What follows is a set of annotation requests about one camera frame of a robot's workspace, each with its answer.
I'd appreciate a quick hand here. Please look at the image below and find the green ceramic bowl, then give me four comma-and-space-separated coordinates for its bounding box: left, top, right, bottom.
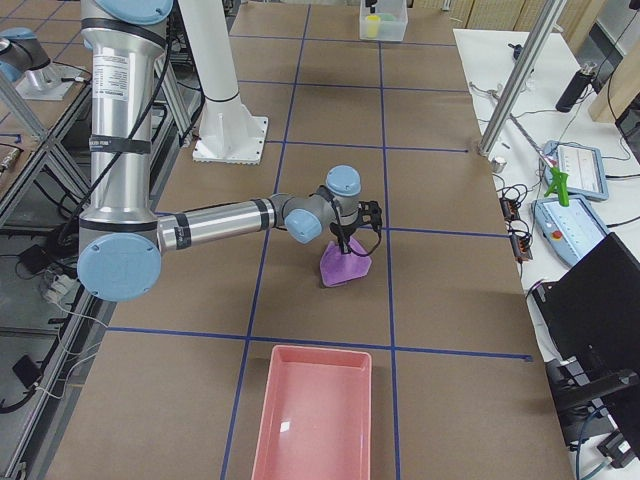
379, 13, 397, 22

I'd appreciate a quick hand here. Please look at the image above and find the clear plastic bin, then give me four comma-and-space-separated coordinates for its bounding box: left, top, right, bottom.
359, 0, 408, 42

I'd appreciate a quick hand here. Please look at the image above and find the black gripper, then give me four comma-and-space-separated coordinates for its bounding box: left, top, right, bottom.
330, 214, 368, 255

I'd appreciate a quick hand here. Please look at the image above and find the green handled reacher grabber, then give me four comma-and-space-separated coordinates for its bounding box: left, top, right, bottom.
509, 114, 569, 207

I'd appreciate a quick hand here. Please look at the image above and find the aluminium frame post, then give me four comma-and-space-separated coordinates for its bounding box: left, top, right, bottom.
478, 0, 567, 157

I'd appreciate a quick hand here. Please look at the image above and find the blue teach pendant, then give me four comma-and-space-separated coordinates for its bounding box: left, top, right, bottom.
532, 194, 610, 267
543, 140, 609, 201

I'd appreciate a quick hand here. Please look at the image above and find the near blue teach pendant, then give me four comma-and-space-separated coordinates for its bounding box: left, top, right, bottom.
532, 194, 610, 267

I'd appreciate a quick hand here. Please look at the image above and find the purple cloth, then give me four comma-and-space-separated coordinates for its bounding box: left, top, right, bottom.
320, 237, 372, 287

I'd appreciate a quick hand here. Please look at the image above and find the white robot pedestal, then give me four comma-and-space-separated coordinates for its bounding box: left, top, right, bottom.
179, 0, 268, 165

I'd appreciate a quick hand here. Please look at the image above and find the pink plastic bin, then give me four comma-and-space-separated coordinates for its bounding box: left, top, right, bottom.
252, 345, 372, 479

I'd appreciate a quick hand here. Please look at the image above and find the small metal cylinder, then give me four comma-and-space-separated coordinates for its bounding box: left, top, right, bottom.
491, 156, 507, 174

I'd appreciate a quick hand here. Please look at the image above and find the far blue teach pendant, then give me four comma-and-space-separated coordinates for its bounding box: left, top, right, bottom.
543, 140, 609, 201

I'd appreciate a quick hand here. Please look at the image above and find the black water bottle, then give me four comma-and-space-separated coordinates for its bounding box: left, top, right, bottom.
555, 61, 598, 113

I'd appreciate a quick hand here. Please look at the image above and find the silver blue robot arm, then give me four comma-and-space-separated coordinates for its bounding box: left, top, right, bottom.
77, 1, 379, 302

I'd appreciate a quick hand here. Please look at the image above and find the yellow plastic cup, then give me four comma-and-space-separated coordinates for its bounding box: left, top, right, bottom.
364, 14, 381, 39

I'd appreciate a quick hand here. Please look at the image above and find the black laptop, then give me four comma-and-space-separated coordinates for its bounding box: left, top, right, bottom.
533, 233, 639, 373

